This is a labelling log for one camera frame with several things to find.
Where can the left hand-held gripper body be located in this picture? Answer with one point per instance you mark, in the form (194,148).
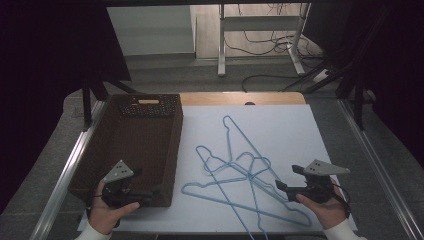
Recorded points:
(116,191)

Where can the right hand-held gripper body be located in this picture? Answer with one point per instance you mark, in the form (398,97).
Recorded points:
(318,188)

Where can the brown woven basket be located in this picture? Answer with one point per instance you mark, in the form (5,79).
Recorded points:
(146,146)

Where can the white table sheet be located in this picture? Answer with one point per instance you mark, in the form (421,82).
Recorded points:
(286,133)

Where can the black metal stand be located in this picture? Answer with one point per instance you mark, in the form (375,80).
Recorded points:
(87,106)
(358,100)

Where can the white power strip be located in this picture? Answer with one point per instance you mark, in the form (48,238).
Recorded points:
(321,75)

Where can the dark curtain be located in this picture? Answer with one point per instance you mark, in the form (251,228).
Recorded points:
(43,83)
(400,66)

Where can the white cabinet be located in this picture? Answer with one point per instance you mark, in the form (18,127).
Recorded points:
(150,30)

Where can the aluminium rail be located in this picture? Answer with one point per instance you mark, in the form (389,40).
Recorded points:
(66,166)
(383,173)

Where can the white metal desk frame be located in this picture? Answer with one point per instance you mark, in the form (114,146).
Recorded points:
(260,23)

